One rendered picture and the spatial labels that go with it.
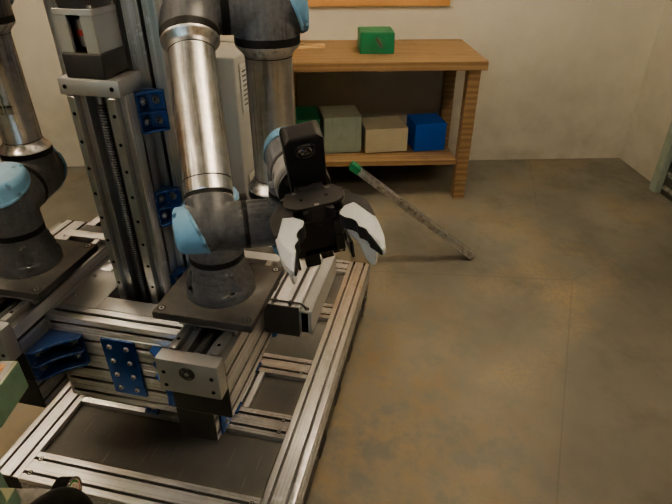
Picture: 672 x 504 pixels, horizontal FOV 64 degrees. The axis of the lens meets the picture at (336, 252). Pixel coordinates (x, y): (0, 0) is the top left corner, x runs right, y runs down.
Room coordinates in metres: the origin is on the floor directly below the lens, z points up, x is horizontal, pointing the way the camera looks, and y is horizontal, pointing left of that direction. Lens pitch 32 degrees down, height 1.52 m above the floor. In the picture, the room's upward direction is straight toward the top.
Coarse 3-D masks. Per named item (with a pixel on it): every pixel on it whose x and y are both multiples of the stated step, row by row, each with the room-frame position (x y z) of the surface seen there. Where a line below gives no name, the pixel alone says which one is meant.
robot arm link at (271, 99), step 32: (224, 0) 0.93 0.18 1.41; (256, 0) 0.94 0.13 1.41; (288, 0) 0.95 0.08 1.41; (224, 32) 0.96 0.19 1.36; (256, 32) 0.94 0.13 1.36; (288, 32) 0.96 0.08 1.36; (256, 64) 0.96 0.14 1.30; (288, 64) 0.98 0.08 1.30; (256, 96) 0.97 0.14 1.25; (288, 96) 0.98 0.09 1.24; (256, 128) 0.97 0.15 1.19; (256, 160) 0.98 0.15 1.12; (256, 192) 0.96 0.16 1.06
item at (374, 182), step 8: (352, 168) 2.35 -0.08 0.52; (360, 168) 2.37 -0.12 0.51; (360, 176) 2.35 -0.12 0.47; (368, 176) 2.35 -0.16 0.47; (376, 184) 2.35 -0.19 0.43; (384, 192) 2.35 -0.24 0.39; (392, 192) 2.38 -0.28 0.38; (392, 200) 2.35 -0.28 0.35; (400, 200) 2.35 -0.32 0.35; (408, 208) 2.35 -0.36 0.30; (416, 216) 2.35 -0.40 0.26; (424, 216) 2.38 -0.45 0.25; (424, 224) 2.35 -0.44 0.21; (432, 224) 2.35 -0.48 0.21; (440, 232) 2.35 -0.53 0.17; (448, 240) 2.35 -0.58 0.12; (456, 240) 2.38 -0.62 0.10; (456, 248) 2.35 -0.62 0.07; (464, 248) 2.35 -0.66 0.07; (472, 256) 2.35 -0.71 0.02
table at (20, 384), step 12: (0, 372) 0.63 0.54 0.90; (12, 372) 0.63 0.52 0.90; (0, 384) 0.60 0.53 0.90; (12, 384) 0.62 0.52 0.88; (24, 384) 0.64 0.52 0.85; (0, 396) 0.59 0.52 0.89; (12, 396) 0.61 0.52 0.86; (0, 408) 0.58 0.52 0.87; (12, 408) 0.60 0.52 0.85; (0, 420) 0.57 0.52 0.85; (12, 492) 0.44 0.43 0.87
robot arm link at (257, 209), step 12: (252, 204) 0.72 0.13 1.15; (264, 204) 0.72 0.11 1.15; (276, 204) 0.71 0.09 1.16; (252, 216) 0.70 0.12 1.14; (264, 216) 0.71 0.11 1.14; (252, 228) 0.69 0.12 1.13; (264, 228) 0.70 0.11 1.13; (252, 240) 0.69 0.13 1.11; (264, 240) 0.70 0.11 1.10; (276, 252) 0.72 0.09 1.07
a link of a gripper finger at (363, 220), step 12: (348, 204) 0.54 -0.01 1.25; (348, 216) 0.51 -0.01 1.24; (360, 216) 0.51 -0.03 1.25; (372, 216) 0.51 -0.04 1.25; (348, 228) 0.51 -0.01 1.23; (360, 228) 0.49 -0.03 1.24; (372, 228) 0.48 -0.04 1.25; (360, 240) 0.51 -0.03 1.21; (372, 240) 0.47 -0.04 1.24; (384, 240) 0.47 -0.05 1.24; (372, 252) 0.50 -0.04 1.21; (384, 252) 0.46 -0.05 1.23; (372, 264) 0.50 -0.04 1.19
